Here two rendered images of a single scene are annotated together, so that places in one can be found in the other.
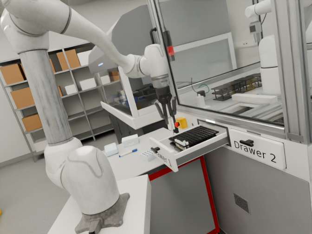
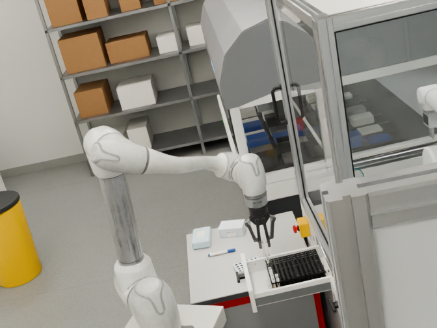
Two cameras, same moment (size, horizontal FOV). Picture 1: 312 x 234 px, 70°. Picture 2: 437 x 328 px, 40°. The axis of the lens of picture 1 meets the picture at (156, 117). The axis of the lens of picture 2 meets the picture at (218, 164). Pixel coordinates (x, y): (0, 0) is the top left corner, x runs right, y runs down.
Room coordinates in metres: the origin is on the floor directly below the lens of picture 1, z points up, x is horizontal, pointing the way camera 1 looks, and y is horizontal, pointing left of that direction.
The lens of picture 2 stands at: (-0.92, -0.69, 2.32)
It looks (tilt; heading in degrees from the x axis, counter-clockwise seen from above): 23 degrees down; 20
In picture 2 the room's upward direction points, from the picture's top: 13 degrees counter-clockwise
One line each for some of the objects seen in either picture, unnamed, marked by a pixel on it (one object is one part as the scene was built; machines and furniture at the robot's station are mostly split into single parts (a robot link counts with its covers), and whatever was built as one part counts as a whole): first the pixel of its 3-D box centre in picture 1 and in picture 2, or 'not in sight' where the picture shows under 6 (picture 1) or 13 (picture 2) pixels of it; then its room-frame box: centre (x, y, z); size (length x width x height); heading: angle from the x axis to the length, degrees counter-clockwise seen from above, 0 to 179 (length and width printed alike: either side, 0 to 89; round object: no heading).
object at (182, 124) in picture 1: (181, 122); (302, 227); (1.50, -0.16, 0.88); 0.07 x 0.05 x 0.07; 19
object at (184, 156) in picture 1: (195, 140); (297, 272); (1.16, -0.18, 0.86); 0.40 x 0.26 x 0.06; 109
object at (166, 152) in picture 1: (162, 152); (248, 281); (1.09, 0.02, 0.87); 0.29 x 0.02 x 0.11; 19
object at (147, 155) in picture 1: (152, 153); (248, 267); (1.33, 0.09, 0.78); 0.12 x 0.08 x 0.04; 121
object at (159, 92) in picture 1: (164, 95); (259, 214); (1.15, -0.07, 1.16); 0.08 x 0.07 x 0.09; 109
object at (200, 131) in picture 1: (193, 140); (295, 271); (1.16, -0.17, 0.87); 0.22 x 0.18 x 0.06; 109
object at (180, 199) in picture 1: (158, 194); (260, 315); (1.48, 0.13, 0.38); 0.62 x 0.58 x 0.76; 19
